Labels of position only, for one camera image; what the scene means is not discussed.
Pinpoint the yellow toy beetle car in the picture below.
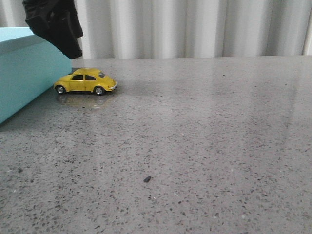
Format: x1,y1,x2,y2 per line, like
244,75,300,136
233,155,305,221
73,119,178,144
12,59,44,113
53,68,118,96

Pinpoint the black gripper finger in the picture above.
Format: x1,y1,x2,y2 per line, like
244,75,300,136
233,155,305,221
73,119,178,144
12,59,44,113
64,0,83,38
22,0,82,59

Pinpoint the grey pleated curtain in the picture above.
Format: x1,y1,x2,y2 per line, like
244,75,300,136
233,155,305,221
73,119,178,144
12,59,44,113
0,0,312,59

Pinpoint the light blue storage box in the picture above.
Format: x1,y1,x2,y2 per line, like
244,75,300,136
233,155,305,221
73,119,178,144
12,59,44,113
0,27,72,122

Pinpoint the small black debris piece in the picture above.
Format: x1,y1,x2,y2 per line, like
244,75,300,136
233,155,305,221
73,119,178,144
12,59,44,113
143,175,152,183

